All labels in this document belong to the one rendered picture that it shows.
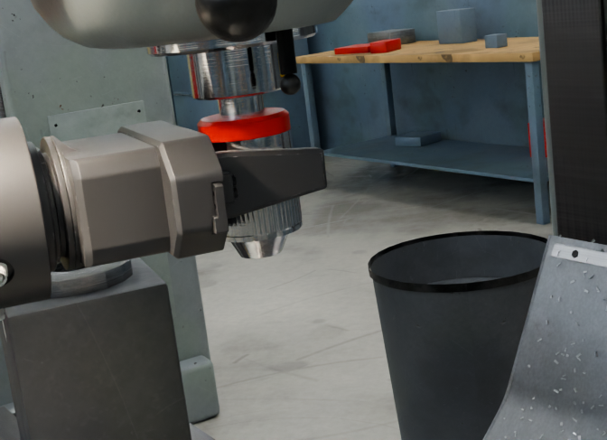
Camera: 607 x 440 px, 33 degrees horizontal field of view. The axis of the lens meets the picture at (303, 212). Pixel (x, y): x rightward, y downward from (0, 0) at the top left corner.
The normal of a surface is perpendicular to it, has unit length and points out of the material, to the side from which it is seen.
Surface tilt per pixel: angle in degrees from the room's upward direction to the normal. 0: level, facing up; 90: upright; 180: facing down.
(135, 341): 90
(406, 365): 93
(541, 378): 63
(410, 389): 93
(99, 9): 125
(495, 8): 90
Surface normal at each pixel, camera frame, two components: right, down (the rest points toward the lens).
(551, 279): -0.79, -0.24
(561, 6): -0.84, 0.22
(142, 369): 0.36, 0.16
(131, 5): -0.17, 0.79
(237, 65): 0.13, 0.20
